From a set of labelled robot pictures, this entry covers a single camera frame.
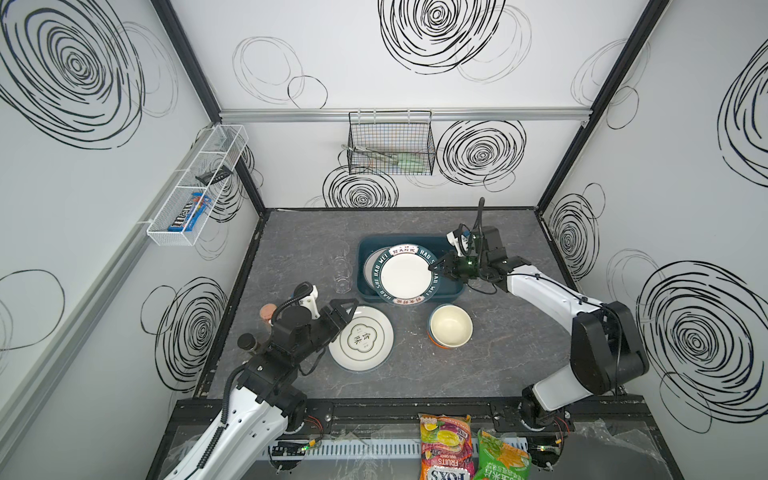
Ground teal rim hao wei plate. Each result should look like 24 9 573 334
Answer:
373 243 441 306

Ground white plate red characters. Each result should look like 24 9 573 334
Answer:
363 247 389 288

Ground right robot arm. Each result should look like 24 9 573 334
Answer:
430 224 650 431

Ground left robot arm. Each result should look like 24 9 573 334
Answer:
166 299 359 479

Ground teal plastic bin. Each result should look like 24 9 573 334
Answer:
357 234 465 306

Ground dark cap bottle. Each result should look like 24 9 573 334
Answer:
237 333 259 355

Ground cream bowl teal outside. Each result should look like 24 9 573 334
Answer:
428 304 474 349

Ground orange bowl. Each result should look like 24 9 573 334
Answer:
428 335 450 350

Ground green item in basket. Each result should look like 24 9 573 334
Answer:
394 153 430 174

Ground metal tongs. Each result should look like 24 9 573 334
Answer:
341 144 399 165

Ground blue candy packet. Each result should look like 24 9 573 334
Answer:
167 192 211 232

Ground pink fruit candy bag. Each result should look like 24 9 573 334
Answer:
419 413 475 480

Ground green snack bag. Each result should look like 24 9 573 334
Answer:
473 430 531 480

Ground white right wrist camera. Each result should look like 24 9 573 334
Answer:
446 229 472 257

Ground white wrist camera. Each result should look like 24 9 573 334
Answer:
299 286 320 320
446 229 472 257

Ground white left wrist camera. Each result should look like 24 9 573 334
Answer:
299 286 320 320

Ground black wire basket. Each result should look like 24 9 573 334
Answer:
343 109 437 176

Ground white slotted cable duct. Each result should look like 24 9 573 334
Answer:
255 438 421 461

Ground white wire shelf basket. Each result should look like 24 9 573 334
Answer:
147 124 248 247

